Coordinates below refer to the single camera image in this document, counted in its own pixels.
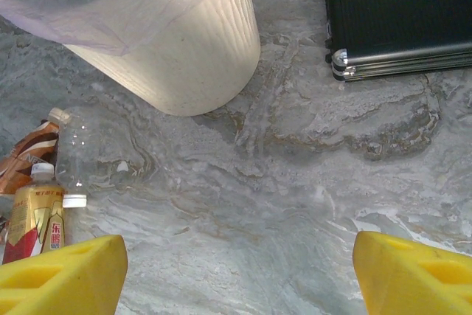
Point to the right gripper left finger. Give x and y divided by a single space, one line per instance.
62 282

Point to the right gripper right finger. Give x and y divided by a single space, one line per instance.
416 282

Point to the gold and red drink bottle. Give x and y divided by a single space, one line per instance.
33 219

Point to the clear bottle with white cap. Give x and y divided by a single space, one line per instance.
77 152

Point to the brown coffee drink bottle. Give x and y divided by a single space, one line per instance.
29 149

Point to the white ribbed waste bin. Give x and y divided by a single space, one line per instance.
206 53

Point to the black case with metal edges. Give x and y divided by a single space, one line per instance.
398 9

